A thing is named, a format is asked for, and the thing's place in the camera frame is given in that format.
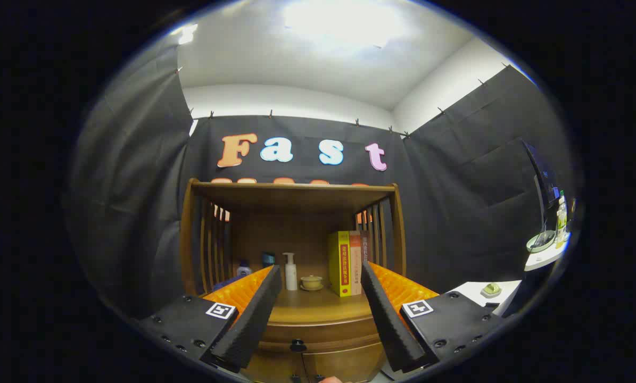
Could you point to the white side table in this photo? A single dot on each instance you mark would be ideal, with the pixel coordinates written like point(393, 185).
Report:
point(544, 259)

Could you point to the wooden cabinet with slatted shelf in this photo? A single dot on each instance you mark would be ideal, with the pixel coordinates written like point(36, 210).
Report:
point(296, 205)

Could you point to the blue folded towel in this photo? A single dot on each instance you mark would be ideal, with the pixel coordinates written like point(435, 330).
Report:
point(227, 283)

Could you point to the beige lidded teacup with saucer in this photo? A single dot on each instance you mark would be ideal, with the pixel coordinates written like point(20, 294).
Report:
point(312, 283)

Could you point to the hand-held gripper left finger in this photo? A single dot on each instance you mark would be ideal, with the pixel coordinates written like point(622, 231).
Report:
point(254, 319)

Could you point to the white drawer cabinet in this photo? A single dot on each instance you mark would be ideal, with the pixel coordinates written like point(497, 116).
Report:
point(472, 291)

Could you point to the green plastic bottle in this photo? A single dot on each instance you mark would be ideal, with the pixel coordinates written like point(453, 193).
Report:
point(561, 221)

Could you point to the wooden countertop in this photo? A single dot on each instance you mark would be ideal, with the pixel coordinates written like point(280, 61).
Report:
point(318, 306)

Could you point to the wooden cabinet door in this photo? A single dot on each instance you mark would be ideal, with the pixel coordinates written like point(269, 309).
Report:
point(344, 364)
point(275, 369)

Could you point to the brown book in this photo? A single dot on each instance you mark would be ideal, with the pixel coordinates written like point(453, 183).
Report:
point(365, 247)

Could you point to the wooden drawer with black knob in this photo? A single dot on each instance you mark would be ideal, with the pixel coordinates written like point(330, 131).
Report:
point(328, 332)

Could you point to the small black box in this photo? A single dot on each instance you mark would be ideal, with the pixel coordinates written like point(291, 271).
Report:
point(491, 305)

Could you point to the small blue white bottle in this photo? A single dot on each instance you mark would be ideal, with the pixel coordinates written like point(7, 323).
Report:
point(244, 268)

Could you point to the orange and white book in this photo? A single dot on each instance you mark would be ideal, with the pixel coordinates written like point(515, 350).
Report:
point(355, 263)

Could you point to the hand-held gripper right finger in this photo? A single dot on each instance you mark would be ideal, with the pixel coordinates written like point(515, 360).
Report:
point(389, 319)

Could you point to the white pump bottle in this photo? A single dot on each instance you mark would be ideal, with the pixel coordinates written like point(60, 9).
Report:
point(291, 276)

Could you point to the teal cylindrical jar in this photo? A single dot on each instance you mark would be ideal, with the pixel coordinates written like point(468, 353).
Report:
point(268, 259)

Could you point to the black backdrop cloth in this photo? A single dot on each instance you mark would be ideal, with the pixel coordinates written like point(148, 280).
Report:
point(456, 186)

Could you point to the small green tape dispenser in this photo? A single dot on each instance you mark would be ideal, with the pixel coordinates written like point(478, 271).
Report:
point(491, 289)

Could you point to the yellow book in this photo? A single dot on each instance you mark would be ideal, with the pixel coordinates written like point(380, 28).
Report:
point(339, 263)

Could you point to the white round bowl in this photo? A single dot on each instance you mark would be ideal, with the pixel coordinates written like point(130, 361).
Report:
point(541, 243)

